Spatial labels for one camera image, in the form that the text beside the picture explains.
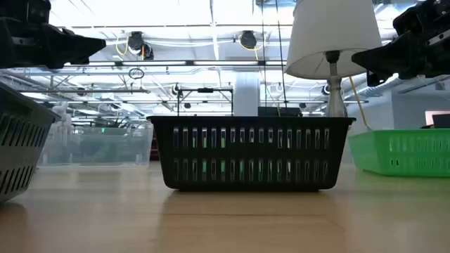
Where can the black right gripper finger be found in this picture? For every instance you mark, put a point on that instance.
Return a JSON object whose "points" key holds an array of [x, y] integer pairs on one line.
{"points": [[374, 78], [386, 56]]}

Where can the black metal frame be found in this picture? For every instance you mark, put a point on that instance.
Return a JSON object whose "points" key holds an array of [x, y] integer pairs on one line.
{"points": [[205, 90]]}

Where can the white shade table lamp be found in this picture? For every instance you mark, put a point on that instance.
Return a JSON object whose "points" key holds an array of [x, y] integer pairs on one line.
{"points": [[334, 28]]}

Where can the small black ceiling reel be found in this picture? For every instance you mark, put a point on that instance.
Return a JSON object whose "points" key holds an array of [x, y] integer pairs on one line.
{"points": [[325, 89], [175, 89]]}

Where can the clear plastic storage bin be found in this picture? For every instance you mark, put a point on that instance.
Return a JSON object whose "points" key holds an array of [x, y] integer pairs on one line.
{"points": [[95, 147]]}

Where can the white figurine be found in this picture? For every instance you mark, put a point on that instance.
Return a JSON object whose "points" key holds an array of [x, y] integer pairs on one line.
{"points": [[61, 109]]}

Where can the black monitor screen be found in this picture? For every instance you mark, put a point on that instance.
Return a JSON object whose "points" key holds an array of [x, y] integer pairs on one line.
{"points": [[441, 121]]}

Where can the black box behind baskets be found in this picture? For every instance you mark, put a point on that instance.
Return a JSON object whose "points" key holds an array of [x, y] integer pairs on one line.
{"points": [[279, 111]]}

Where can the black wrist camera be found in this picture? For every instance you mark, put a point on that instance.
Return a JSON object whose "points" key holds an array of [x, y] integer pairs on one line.
{"points": [[21, 8], [418, 15]]}

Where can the green slotted plastic basket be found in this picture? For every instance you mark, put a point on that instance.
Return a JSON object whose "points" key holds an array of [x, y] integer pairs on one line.
{"points": [[204, 140], [369, 154]]}

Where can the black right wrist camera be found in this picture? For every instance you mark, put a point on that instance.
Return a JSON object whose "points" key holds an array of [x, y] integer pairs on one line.
{"points": [[418, 15]]}

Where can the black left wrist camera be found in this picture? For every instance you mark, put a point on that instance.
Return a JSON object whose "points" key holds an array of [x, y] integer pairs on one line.
{"points": [[21, 8]]}

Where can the silver ventilation duct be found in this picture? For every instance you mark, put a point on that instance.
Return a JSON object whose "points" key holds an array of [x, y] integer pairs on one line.
{"points": [[372, 90]]}

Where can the black slotted plastic basket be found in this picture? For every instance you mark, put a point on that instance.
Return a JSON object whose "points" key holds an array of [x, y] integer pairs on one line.
{"points": [[21, 156], [246, 152]]}

